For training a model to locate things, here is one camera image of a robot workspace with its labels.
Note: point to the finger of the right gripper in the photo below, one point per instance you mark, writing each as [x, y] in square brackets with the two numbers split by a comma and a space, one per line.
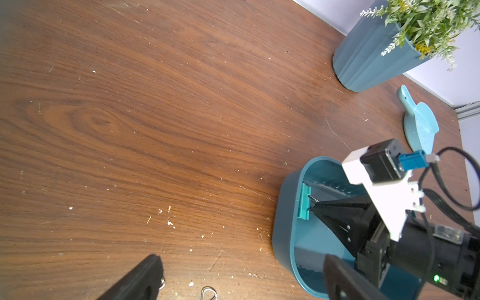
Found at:
[360, 202]
[351, 225]

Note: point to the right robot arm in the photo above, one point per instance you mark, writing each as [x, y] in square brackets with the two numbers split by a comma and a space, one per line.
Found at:
[440, 255]

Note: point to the small potted green plant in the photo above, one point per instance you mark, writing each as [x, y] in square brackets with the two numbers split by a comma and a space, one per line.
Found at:
[393, 37]

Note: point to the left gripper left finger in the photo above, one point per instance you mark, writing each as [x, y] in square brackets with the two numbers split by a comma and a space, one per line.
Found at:
[143, 282]

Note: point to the teal binder clip seven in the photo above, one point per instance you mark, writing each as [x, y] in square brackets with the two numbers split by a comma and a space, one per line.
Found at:
[305, 202]

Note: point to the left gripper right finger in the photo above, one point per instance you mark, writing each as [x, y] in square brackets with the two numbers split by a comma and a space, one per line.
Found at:
[344, 283]

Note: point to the teal plastic storage box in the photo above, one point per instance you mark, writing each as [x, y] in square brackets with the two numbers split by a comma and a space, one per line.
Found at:
[301, 245]

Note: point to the light teal dustpan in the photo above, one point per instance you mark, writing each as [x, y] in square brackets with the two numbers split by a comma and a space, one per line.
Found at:
[419, 122]

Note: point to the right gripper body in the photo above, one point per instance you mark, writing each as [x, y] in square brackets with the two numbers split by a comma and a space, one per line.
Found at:
[374, 255]

